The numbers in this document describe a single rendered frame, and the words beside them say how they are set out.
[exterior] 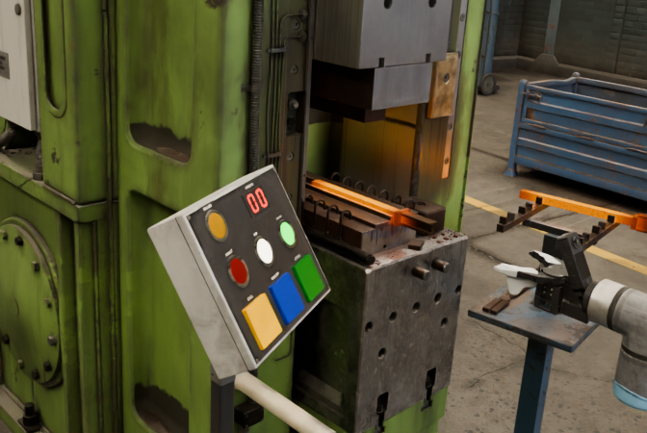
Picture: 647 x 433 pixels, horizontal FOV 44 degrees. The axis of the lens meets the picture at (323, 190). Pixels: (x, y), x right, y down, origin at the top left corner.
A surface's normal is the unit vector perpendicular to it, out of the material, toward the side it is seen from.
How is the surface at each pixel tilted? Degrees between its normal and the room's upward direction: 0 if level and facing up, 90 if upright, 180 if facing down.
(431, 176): 90
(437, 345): 90
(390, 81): 90
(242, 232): 60
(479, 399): 0
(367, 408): 90
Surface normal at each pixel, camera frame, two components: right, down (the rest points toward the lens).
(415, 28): 0.69, 0.26
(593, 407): 0.06, -0.95
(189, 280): -0.37, 0.27
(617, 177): -0.74, 0.16
